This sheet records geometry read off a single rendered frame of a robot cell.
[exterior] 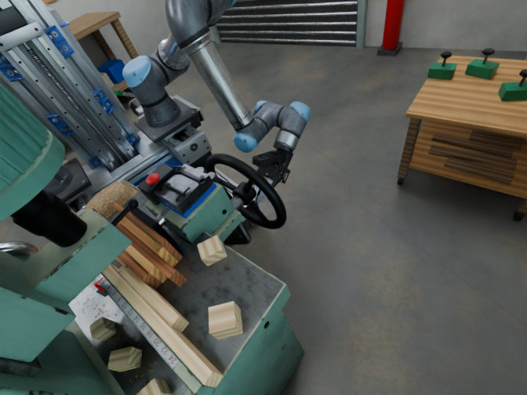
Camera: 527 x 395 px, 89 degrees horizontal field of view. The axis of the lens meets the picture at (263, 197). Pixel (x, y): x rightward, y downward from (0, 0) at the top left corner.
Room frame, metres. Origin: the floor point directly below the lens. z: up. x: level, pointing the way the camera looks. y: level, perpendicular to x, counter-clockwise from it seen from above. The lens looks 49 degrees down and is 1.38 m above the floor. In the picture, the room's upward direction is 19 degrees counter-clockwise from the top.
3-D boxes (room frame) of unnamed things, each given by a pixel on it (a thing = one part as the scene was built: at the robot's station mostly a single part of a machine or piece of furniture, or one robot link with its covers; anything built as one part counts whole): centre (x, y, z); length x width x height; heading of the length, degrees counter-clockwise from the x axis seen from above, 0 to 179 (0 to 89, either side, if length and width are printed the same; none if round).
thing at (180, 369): (0.31, 0.36, 0.93); 0.60 x 0.02 x 0.06; 38
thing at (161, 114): (1.12, 0.29, 0.87); 0.15 x 0.15 x 0.10
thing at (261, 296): (0.40, 0.24, 0.87); 0.61 x 0.30 x 0.06; 38
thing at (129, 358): (0.20, 0.37, 0.82); 0.04 x 0.03 x 0.04; 85
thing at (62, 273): (0.32, 0.34, 1.03); 0.14 x 0.07 x 0.09; 128
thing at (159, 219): (0.42, 0.22, 0.95); 0.09 x 0.07 x 0.09; 38
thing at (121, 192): (0.59, 0.41, 0.92); 0.14 x 0.09 x 0.04; 128
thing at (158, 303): (0.40, 0.38, 0.92); 0.55 x 0.02 x 0.04; 38
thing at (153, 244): (0.38, 0.27, 0.93); 0.15 x 0.02 x 0.07; 38
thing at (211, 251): (0.31, 0.14, 0.92); 0.05 x 0.04 x 0.03; 99
